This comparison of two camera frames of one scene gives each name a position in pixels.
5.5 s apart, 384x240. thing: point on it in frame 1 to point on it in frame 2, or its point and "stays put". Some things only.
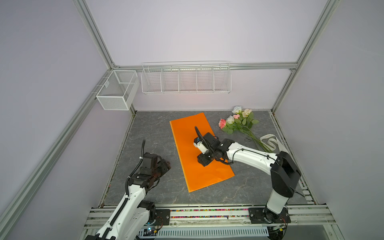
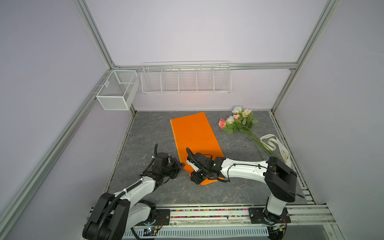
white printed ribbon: [270, 141] stays put
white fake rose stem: [236, 110] stays put
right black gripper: [202, 158] to [195, 178]
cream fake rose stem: [245, 113] stays put
